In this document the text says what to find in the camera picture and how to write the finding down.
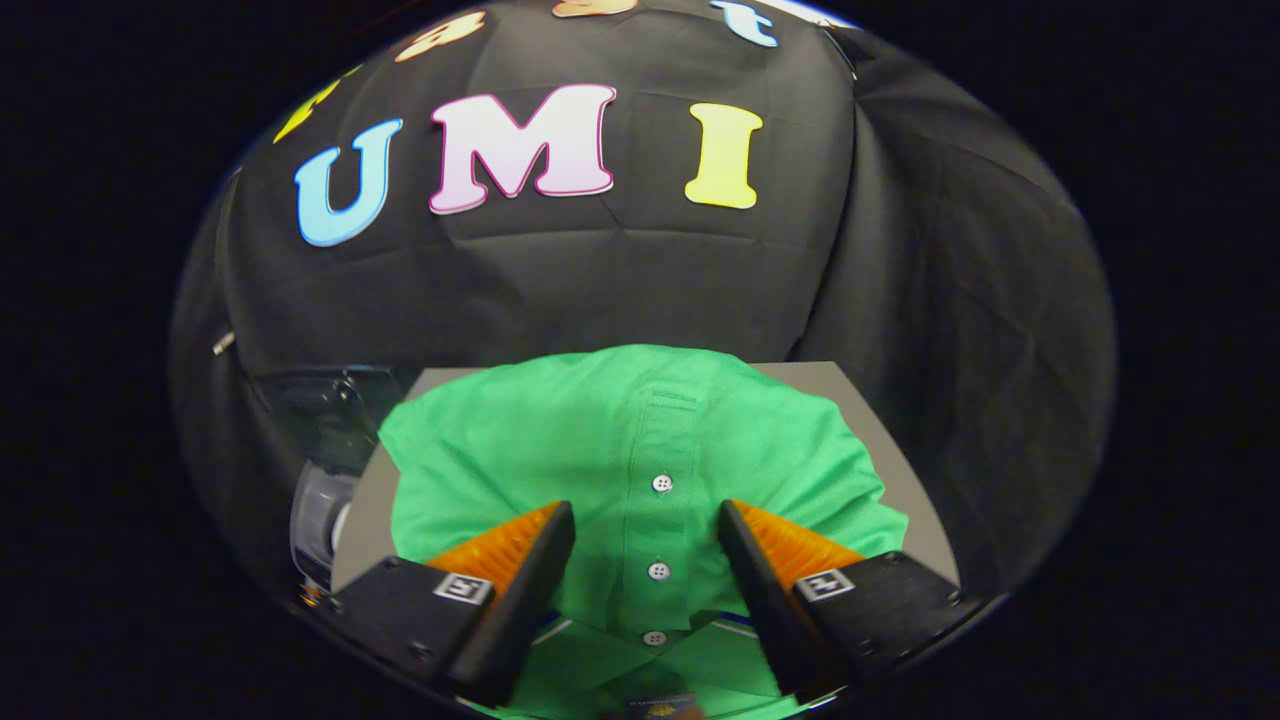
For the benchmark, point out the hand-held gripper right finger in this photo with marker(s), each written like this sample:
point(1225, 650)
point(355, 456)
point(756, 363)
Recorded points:
point(770, 610)

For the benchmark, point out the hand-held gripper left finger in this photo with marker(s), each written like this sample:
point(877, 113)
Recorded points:
point(525, 600)

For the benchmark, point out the green polo shirt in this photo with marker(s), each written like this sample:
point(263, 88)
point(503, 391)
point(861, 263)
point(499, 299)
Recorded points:
point(600, 450)

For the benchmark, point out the dark washing machine lid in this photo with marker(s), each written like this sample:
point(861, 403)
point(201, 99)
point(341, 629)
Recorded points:
point(320, 410)

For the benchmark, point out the grey cabinet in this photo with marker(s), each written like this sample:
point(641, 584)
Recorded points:
point(900, 460)

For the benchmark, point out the silver clip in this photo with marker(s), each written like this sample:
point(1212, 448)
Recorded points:
point(222, 343)

